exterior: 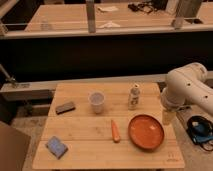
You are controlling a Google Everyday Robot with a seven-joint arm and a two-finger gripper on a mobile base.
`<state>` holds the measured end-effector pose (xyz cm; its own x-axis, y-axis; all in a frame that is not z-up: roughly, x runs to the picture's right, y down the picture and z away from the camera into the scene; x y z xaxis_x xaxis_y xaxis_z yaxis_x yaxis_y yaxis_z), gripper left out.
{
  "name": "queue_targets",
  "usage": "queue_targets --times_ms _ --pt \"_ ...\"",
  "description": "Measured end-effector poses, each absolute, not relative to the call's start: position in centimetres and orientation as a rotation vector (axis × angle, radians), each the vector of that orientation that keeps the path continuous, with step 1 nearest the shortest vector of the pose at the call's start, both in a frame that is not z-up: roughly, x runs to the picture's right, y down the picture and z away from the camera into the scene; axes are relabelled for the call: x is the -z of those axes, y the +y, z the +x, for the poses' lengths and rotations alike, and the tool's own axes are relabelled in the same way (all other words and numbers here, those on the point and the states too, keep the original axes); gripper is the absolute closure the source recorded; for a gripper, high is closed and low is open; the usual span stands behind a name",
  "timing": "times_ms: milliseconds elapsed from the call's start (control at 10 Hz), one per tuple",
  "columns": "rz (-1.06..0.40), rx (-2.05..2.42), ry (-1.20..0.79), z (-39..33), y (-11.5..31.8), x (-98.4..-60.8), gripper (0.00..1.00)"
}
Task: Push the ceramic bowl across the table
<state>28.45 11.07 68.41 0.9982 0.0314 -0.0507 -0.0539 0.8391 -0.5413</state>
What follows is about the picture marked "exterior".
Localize blue and black device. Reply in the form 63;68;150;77
186;115;213;152

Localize white plastic bottle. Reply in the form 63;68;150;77
128;84;140;110

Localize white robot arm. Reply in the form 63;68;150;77
160;62;213;125

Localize clear plastic cup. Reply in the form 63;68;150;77
88;91;105;114

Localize grey metal post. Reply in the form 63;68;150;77
171;0;203;29
86;0;96;33

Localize white paper sheet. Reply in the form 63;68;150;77
97;6;119;12

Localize crumpled white paper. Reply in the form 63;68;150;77
99;21;121;28

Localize metal clamp bracket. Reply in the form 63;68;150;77
0;64;30;88

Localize black cables pile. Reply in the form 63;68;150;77
127;0;168;14

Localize grey metal post right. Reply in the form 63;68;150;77
171;0;203;29

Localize orange ceramic bowl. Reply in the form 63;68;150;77
128;114;164;150

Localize orange carrot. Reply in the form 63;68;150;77
111;120;121;143

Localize blue sponge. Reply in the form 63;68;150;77
46;136;68;159

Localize dark rectangular block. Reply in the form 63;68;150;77
55;102;75;115

